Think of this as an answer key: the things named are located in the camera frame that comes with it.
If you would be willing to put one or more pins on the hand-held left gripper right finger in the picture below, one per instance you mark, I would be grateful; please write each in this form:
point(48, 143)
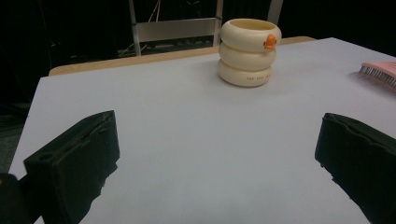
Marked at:
point(361, 161)

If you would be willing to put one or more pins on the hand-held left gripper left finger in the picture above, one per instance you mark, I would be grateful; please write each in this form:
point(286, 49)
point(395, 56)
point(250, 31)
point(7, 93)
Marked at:
point(71, 165)

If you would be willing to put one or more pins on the cream ringed cup with duck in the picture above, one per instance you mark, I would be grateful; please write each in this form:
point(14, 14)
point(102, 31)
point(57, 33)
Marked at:
point(246, 59)

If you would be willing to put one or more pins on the white table mat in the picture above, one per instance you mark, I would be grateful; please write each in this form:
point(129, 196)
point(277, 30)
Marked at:
point(202, 124)

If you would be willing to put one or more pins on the white metal stand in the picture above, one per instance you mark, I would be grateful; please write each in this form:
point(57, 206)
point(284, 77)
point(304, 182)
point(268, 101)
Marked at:
point(174, 29)

